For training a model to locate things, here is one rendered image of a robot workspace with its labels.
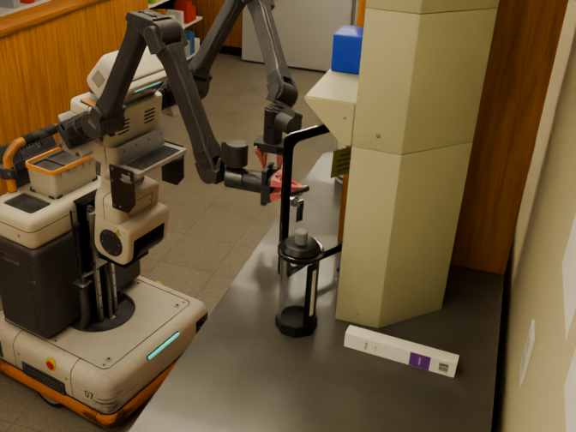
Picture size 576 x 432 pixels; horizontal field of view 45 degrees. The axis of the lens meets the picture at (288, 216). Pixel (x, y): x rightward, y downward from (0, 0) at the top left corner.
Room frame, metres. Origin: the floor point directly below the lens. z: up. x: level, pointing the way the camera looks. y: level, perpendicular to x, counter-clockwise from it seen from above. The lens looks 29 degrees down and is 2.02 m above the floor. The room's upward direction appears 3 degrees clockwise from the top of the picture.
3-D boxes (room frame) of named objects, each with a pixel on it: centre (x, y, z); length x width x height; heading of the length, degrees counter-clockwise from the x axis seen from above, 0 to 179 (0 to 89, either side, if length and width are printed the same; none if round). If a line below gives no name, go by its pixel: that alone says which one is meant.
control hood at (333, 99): (1.60, -0.12, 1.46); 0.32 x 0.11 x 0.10; 164
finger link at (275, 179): (1.64, 0.01, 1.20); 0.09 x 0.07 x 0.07; 74
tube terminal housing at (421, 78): (1.55, -0.30, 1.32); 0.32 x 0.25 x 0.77; 164
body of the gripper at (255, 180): (1.65, 0.08, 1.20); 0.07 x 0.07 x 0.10; 74
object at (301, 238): (1.39, -0.03, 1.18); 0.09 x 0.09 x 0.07
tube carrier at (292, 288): (1.39, -0.03, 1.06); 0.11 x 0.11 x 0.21
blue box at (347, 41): (1.68, -0.15, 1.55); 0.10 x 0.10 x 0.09; 74
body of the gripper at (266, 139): (1.96, 0.06, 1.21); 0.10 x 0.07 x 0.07; 74
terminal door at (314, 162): (1.63, -0.10, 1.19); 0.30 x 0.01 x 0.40; 132
